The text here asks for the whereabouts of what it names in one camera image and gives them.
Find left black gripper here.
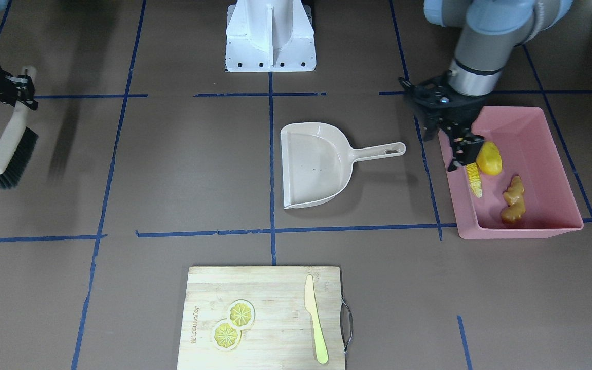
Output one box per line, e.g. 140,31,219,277
398,72,487,172

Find yellow toy corn cob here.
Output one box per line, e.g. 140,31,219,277
465,162,483,198

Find yellow toy potato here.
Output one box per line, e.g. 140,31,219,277
475,141,503,176

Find beige hand brush black bristles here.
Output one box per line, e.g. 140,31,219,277
0,65,38,189

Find tan toy ginger root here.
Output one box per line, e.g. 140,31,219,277
500,175,526,224

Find beige plastic dustpan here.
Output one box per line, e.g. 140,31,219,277
280,122,406,209

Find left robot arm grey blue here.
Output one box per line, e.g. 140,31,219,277
399,1,572,172

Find pink plastic bin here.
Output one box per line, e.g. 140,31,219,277
447,106,584,239

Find yellow-green plastic knife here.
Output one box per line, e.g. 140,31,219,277
304,274,329,364

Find bamboo cutting board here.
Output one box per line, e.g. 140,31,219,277
176,266,347,369

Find lemon slice upper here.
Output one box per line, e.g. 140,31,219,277
227,299,256,330

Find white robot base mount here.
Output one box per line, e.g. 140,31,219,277
224,1,317,73

